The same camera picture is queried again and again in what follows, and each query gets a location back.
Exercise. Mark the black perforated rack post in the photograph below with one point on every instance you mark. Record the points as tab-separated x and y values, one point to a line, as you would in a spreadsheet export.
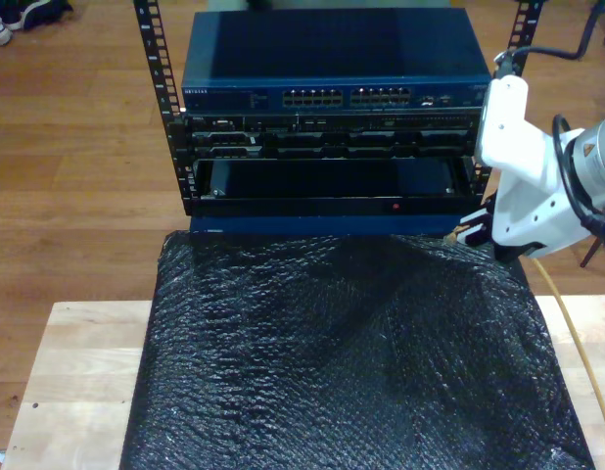
153	59
527	19

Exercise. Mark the black rack drawer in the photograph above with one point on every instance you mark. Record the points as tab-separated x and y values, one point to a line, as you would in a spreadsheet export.
332	205

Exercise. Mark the dark sneaker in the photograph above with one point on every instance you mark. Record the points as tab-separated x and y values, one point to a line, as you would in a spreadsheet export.
38	12

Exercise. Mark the blue flat rack unit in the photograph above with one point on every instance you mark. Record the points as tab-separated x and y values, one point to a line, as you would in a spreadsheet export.
283	225

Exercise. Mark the black rack server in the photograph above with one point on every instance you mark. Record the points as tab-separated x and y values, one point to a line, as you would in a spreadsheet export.
332	142

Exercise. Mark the black bubble wrap mat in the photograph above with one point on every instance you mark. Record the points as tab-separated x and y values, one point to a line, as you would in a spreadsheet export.
332	382

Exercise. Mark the blue network switch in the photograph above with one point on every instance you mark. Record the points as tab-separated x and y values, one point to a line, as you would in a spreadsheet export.
332	49

